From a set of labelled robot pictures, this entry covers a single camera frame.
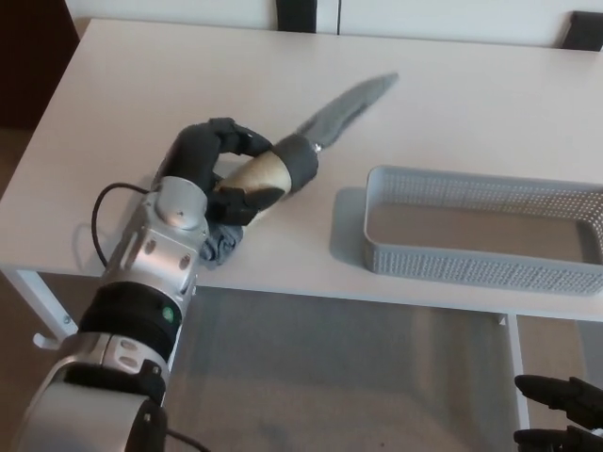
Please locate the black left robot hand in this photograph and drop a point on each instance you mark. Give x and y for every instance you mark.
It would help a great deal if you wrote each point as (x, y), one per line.
(193, 150)

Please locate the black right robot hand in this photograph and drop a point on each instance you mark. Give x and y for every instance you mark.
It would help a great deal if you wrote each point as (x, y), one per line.
(589, 414)

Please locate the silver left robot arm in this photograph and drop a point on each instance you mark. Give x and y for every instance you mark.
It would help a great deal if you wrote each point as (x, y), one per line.
(155, 263)

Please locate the dark brown wooden cabinet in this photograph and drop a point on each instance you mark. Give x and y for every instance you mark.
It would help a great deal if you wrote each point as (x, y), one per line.
(28, 61)

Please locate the white cabinet fronts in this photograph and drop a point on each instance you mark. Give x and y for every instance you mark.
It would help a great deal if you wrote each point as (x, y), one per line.
(447, 19)

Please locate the black chair backrest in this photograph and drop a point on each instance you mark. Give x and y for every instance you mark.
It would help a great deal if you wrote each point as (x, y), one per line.
(294, 16)
(584, 32)

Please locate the white desk with metal frame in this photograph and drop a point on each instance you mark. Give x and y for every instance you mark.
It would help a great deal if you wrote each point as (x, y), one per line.
(141, 94)

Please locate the grey perforated plastic basket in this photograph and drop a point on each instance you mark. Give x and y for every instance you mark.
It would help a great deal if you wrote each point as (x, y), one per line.
(471, 275)

